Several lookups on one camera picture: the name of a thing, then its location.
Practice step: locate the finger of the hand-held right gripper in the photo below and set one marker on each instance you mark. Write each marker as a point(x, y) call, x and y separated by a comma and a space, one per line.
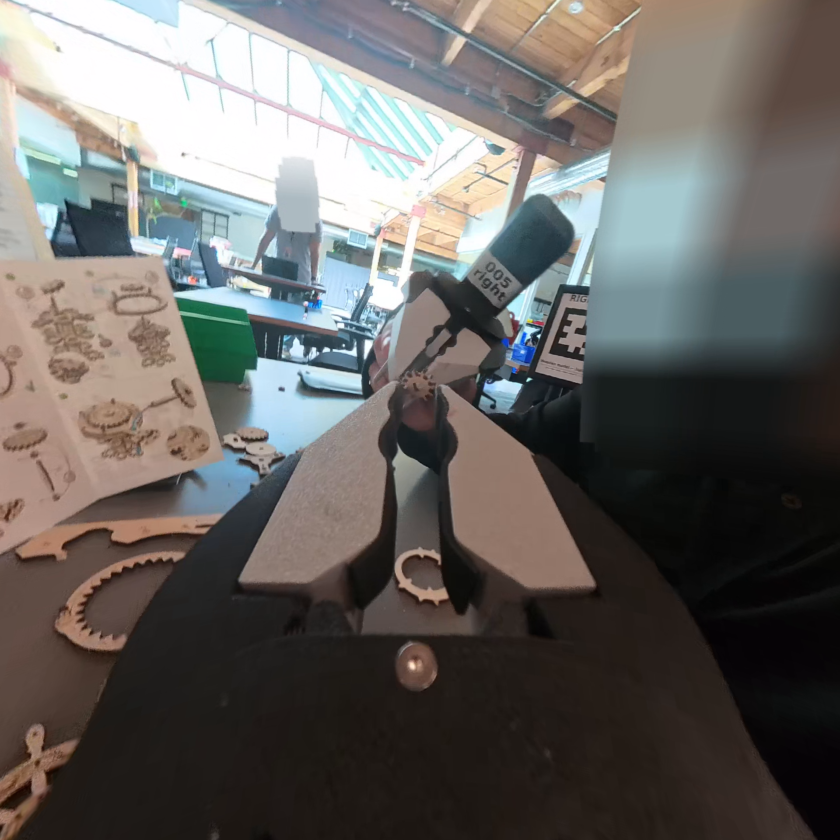
point(417, 328)
point(463, 361)

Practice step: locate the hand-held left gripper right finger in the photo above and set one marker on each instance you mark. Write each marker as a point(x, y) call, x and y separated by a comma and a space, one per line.
point(518, 518)

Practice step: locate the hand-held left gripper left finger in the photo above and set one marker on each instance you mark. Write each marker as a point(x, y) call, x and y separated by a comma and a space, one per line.
point(315, 518)

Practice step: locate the small wooden gear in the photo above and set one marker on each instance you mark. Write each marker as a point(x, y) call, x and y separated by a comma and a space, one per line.
point(418, 385)

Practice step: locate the person's right forearm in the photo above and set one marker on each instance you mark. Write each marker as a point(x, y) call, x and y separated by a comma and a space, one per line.
point(544, 426)

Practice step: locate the person's right hand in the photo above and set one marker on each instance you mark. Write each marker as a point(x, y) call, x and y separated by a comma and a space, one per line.
point(379, 364)

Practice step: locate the black office chair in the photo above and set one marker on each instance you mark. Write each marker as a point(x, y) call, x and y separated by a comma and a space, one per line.
point(98, 229)
point(341, 341)

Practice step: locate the cluster of wooden gears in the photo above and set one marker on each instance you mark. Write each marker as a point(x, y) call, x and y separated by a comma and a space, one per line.
point(256, 449)

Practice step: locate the dark office desk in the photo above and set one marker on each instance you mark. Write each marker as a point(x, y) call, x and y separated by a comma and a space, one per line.
point(289, 315)

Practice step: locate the black laptop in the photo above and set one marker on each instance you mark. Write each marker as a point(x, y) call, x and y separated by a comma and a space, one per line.
point(280, 268)

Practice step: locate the long curved wooden piece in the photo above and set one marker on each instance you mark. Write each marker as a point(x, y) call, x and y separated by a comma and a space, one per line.
point(131, 528)

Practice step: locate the green plastic bin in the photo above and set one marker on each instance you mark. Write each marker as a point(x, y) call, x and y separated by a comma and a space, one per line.
point(216, 341)

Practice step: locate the illustrated assembly booklet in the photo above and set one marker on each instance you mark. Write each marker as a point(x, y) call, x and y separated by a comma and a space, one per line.
point(98, 380)

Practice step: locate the wooden cross-shaped piece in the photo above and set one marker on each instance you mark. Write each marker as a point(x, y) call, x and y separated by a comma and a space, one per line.
point(33, 774)

